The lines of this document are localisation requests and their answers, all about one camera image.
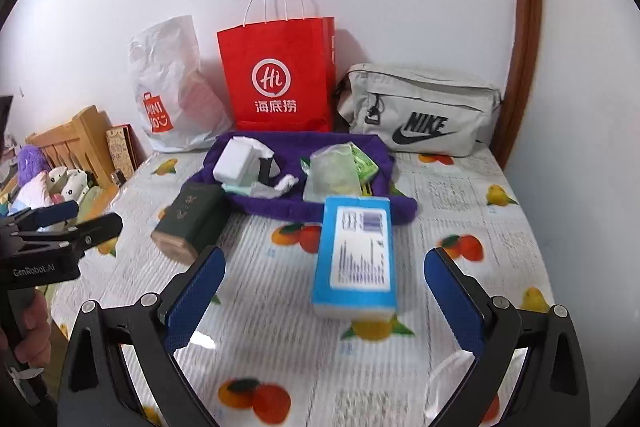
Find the red paper bag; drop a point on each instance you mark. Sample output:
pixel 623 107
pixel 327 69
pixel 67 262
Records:
pixel 280 77

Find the green pocket tissue packet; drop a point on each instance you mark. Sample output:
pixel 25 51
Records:
pixel 332 177

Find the person's left hand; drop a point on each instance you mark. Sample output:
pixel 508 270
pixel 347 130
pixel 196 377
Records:
pixel 37 322

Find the dark box with gold ends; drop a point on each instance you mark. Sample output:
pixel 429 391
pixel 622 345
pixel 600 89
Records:
pixel 192 222

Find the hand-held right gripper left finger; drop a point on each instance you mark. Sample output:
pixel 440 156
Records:
pixel 195 302

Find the wooden door frame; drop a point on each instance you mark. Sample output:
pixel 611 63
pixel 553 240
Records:
pixel 525 32

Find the purple cloth basket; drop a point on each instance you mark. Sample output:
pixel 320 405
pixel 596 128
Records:
pixel 300 212

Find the white plastic shopping bag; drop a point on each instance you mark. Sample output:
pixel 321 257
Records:
pixel 175 97

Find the white cloth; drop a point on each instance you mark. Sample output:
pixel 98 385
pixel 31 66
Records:
pixel 235 162

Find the purple plush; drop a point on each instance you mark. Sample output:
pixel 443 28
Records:
pixel 32 162

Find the white tissue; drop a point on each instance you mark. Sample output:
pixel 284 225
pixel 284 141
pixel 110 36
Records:
pixel 280 184

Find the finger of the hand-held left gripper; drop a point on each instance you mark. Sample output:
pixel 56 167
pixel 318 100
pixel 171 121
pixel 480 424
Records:
pixel 50 213
pixel 90 234

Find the fruit printed tablecloth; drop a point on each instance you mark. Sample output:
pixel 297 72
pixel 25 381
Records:
pixel 280 357

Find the mint green cloth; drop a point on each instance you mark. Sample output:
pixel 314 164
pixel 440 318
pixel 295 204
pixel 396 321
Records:
pixel 240 188

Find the grey waist bag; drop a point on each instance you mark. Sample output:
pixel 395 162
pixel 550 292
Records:
pixel 420 107

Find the blue tissue pack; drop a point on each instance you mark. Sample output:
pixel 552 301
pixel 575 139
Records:
pixel 357 257

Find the plush toys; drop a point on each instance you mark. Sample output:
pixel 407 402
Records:
pixel 67 187

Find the patterned book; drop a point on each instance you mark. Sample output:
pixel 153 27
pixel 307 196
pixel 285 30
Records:
pixel 121 152

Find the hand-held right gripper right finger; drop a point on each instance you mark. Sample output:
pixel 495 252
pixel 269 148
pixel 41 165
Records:
pixel 452 302

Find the dark flat object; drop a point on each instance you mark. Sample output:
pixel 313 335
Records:
pixel 6 117

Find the wooden headboard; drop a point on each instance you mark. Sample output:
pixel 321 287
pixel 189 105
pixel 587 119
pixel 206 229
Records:
pixel 65 137

